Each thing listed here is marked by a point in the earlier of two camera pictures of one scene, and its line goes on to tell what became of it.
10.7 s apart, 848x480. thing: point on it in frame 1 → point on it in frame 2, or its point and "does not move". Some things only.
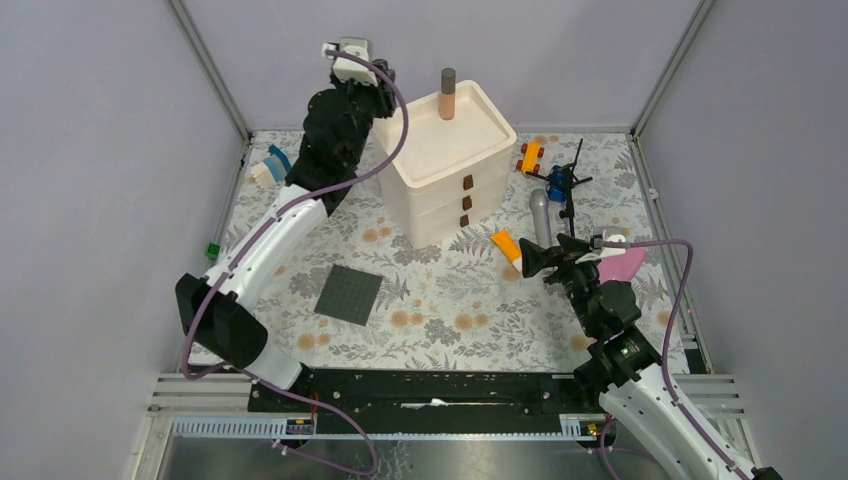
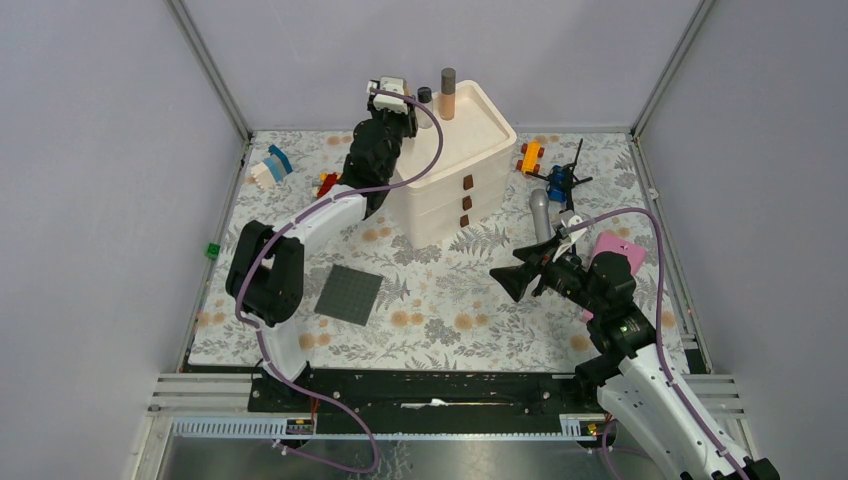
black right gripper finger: [534, 257] → [516, 279]
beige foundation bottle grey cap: [447, 93] does not move
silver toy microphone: [539, 202] does not move
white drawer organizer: [450, 172] does not move
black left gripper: [383, 93] → [407, 120]
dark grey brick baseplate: [349, 294] does not move
